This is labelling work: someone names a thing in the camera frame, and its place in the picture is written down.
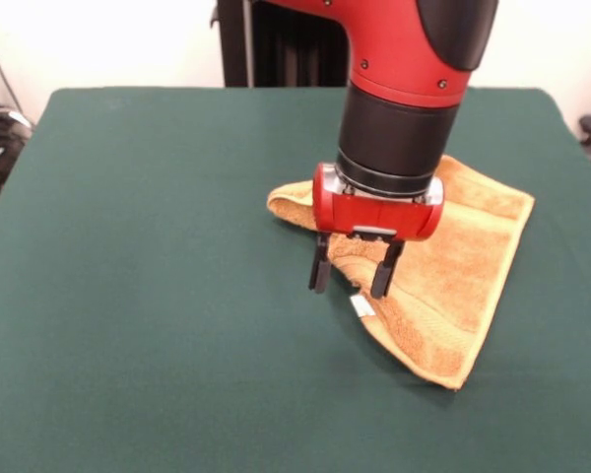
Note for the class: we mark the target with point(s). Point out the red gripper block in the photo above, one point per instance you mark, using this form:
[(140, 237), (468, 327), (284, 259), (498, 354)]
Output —
[(374, 217)]

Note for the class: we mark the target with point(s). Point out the tan terry towel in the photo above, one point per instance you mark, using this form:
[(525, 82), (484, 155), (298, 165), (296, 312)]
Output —
[(448, 256)]

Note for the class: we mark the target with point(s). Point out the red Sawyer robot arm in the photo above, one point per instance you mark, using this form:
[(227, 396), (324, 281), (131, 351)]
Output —
[(399, 49)]

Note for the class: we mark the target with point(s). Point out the dark green table cloth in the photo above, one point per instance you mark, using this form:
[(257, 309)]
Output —
[(152, 295)]

